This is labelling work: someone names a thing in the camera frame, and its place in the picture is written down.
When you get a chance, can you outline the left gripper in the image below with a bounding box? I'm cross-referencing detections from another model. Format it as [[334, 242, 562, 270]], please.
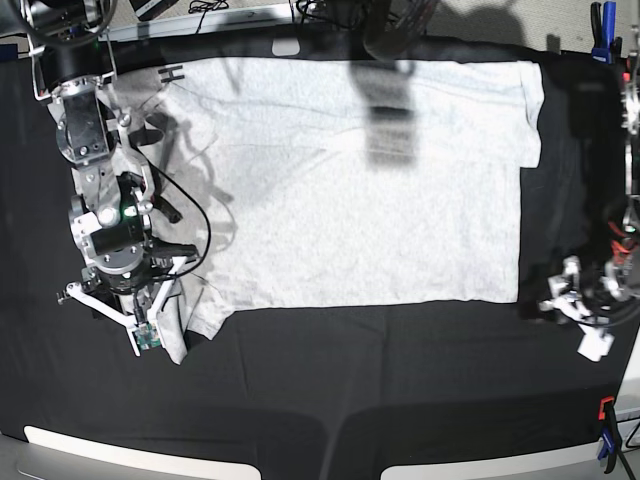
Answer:
[[537, 254, 639, 325]]

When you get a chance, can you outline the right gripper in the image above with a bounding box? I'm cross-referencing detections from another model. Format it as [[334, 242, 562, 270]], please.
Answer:
[[80, 244, 198, 301]]

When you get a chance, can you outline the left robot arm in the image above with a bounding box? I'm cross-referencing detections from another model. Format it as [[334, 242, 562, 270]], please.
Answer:
[[538, 50, 639, 331]]

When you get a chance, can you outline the blue clamp top right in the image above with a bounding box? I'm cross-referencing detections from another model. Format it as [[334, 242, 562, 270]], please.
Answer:
[[590, 1, 622, 65]]

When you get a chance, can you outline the black table cloth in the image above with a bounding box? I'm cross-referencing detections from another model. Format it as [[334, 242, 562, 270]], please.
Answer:
[[1, 37, 638, 479]]

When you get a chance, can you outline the grey t-shirt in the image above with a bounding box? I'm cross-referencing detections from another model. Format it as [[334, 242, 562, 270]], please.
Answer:
[[104, 58, 545, 363]]

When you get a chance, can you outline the black cable bundle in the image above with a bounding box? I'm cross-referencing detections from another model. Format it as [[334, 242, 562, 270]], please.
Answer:
[[292, 0, 436, 59]]

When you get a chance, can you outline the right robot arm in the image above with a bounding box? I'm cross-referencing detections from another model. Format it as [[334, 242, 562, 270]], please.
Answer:
[[6, 1, 201, 305]]

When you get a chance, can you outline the orange blue clamp bottom right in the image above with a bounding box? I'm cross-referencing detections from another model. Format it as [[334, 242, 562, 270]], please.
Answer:
[[597, 396, 619, 474]]

